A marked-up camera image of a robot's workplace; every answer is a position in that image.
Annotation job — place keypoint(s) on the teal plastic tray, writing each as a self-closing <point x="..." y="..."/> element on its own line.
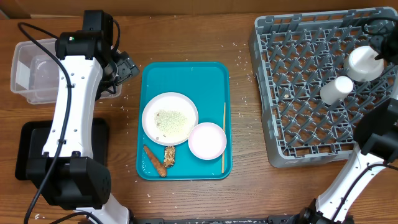
<point x="207" y="85"/>

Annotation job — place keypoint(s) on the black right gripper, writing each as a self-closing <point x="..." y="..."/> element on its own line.
<point x="376" y="42"/>

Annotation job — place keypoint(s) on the grey dishwasher rack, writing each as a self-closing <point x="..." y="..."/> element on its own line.
<point x="293" y="56"/>

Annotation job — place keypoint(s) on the brown sausage piece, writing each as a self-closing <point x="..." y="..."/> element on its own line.
<point x="159" y="167"/>

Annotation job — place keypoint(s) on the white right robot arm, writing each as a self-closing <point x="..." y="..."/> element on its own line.
<point x="375" y="135"/>

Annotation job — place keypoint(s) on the clear plastic bin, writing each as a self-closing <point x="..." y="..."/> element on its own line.
<point x="37" y="77"/>

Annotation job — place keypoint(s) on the black plastic tray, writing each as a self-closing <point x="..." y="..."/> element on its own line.
<point x="34" y="135"/>

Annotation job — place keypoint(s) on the light green bowl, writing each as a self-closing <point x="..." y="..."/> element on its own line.
<point x="362" y="65"/>

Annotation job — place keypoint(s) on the wooden chopstick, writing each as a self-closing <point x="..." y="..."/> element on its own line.
<point x="224" y="139"/>

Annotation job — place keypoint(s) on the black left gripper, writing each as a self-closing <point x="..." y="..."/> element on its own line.
<point x="127" y="68"/>

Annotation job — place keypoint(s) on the white cup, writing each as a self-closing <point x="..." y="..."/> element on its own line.
<point x="337" y="89"/>

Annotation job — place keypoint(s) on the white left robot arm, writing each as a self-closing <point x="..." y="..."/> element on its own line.
<point x="66" y="174"/>

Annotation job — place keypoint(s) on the large pink plate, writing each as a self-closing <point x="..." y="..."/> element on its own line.
<point x="169" y="118"/>

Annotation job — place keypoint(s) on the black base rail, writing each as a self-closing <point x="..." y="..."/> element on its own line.
<point x="276" y="219"/>

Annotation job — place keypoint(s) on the brown food scrap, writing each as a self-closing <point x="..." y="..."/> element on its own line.
<point x="169" y="156"/>

